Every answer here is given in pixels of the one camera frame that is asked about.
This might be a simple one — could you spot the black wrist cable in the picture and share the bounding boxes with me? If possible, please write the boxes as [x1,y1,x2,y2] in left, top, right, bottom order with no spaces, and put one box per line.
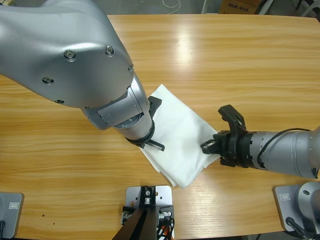
[258,128,312,162]

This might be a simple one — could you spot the white printed t-shirt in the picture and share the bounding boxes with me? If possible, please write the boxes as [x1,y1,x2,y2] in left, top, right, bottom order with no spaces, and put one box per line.
[138,84,218,189]

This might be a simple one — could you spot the orange and black cables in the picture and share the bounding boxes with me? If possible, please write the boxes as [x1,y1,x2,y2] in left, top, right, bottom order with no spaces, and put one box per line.
[156,217,177,240]

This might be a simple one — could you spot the dark camera post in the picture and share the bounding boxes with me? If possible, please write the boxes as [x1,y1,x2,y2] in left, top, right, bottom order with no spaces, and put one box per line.
[111,184,161,240]

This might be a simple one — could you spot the brown cardboard box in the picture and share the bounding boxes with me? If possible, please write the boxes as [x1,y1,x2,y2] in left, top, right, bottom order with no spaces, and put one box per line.
[219,0,258,15]

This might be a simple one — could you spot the white metal frame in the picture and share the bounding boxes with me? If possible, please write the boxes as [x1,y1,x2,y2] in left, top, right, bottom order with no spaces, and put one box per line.
[257,0,276,16]

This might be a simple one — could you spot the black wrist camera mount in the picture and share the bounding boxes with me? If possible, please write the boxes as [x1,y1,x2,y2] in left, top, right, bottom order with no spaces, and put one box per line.
[217,104,247,133]
[147,96,163,116]

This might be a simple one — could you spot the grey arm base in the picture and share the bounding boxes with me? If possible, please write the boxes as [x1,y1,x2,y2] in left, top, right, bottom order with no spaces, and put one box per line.
[271,181,320,233]
[0,191,25,240]

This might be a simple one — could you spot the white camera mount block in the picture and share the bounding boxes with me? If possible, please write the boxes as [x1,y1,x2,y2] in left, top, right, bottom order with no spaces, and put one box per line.
[124,185,174,240]

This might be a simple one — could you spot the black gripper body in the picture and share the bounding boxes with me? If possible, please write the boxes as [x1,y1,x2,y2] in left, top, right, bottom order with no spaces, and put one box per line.
[201,129,253,169]
[124,121,166,152]

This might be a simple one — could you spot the white cable loop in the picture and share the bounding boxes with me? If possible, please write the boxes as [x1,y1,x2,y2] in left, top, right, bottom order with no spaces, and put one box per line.
[161,0,181,12]

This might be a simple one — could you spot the black clamp block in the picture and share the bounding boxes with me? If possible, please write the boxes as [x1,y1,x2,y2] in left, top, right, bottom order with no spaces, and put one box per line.
[155,204,175,227]
[121,204,137,225]

